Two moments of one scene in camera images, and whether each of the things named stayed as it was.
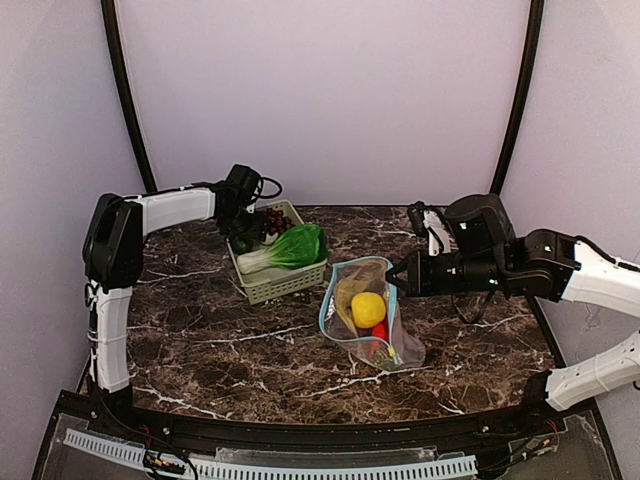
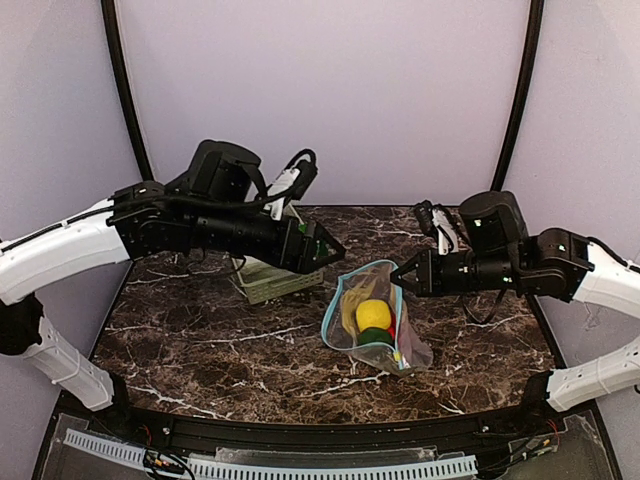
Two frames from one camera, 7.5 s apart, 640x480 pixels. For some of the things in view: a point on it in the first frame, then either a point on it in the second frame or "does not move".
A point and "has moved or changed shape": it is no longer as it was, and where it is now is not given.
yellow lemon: [368, 308] has moved or changed shape
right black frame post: [533, 49] does not move
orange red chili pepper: [382, 329] to [392, 329]
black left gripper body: [241, 235] to [292, 245]
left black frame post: [111, 24] does not move
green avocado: [243, 245] has moved or changed shape
